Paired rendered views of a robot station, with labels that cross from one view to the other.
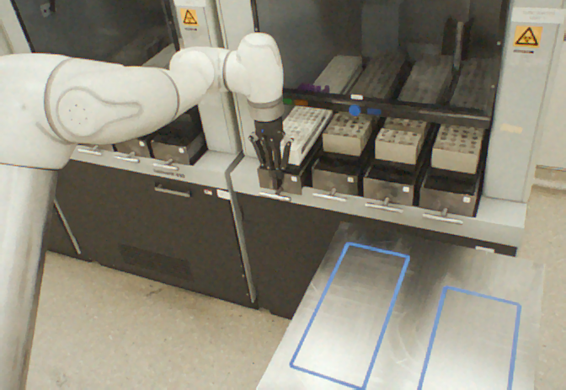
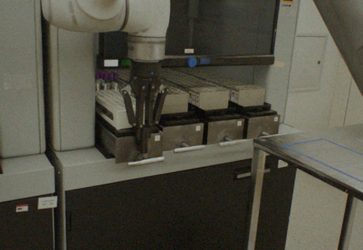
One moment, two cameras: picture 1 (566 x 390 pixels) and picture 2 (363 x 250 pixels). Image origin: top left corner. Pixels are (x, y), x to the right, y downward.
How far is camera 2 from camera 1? 1.16 m
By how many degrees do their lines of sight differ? 56
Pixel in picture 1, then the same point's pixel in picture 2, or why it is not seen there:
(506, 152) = (276, 83)
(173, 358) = not seen: outside the picture
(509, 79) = (279, 26)
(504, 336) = not seen: outside the picture
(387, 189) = (226, 128)
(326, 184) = (175, 140)
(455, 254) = (335, 131)
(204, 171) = (22, 175)
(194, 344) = not seen: outside the picture
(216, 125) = (23, 116)
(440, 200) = (260, 126)
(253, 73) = not seen: outside the picture
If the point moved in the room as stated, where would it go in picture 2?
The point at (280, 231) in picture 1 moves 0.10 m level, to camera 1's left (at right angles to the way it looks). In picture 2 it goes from (117, 224) to (92, 241)
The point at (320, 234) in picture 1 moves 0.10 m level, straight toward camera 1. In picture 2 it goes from (162, 207) to (189, 219)
